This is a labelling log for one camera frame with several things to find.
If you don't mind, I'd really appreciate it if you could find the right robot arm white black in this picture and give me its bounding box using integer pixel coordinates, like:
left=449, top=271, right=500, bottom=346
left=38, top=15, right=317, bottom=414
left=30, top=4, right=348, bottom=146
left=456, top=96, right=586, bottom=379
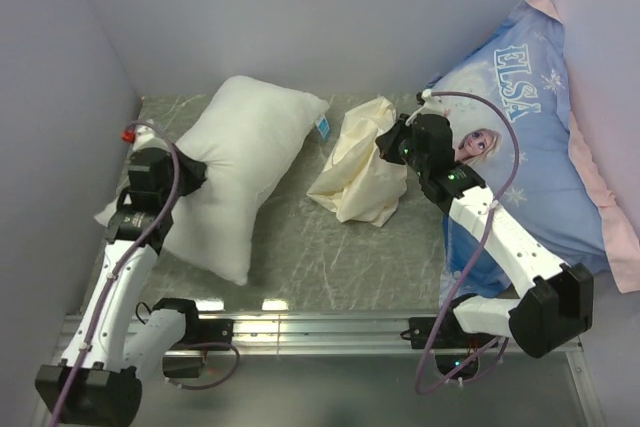
left=376, top=114, right=594, bottom=358

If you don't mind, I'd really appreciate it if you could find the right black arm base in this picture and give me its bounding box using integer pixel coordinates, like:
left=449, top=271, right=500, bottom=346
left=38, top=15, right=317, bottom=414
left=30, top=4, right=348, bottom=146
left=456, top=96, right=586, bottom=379
left=400, top=316, right=500, bottom=375

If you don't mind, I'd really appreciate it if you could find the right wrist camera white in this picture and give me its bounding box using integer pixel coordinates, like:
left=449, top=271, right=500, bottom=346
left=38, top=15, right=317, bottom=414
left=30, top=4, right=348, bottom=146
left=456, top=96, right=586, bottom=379
left=405, top=89, right=450, bottom=126

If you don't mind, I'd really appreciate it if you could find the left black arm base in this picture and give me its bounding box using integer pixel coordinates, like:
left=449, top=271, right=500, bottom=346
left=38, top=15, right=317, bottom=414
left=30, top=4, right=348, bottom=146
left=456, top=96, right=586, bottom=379
left=161, top=318, right=241, bottom=391

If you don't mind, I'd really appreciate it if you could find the white pillow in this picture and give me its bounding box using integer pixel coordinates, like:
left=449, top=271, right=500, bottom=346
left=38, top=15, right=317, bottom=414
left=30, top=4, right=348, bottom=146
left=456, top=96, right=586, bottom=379
left=96, top=76, right=329, bottom=286

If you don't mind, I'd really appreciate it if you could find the aluminium mounting rail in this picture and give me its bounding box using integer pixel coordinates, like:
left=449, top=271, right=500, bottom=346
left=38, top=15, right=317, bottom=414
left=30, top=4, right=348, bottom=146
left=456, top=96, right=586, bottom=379
left=29, top=310, right=586, bottom=427

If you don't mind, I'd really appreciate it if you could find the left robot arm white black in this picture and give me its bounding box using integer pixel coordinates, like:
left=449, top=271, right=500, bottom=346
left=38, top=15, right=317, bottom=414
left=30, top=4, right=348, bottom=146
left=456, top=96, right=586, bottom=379
left=35, top=146, right=206, bottom=426

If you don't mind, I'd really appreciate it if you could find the blue Elsa print pillow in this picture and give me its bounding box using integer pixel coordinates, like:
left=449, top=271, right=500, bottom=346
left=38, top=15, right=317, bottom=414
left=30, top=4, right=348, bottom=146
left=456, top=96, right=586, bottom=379
left=426, top=0, right=639, bottom=293

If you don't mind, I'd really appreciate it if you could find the cream pillowcase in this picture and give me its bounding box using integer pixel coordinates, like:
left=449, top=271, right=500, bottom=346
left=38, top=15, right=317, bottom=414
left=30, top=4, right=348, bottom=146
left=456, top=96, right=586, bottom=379
left=307, top=97, right=408, bottom=227

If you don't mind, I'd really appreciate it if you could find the small blue white tag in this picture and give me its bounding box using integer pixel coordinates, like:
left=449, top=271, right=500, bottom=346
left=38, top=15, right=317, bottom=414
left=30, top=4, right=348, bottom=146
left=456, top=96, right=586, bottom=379
left=315, top=115, right=331, bottom=142

